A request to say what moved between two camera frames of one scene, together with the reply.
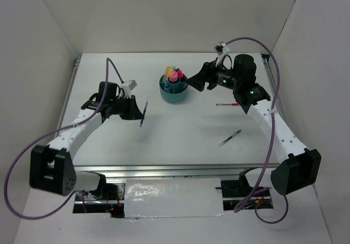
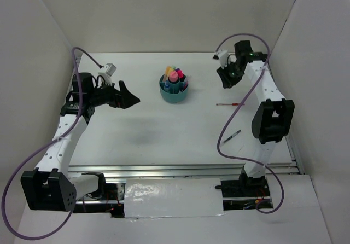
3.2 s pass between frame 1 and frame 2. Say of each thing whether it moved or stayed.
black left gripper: moved
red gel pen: stayed
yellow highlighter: stayed
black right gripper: moved
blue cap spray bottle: stayed
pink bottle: stayed
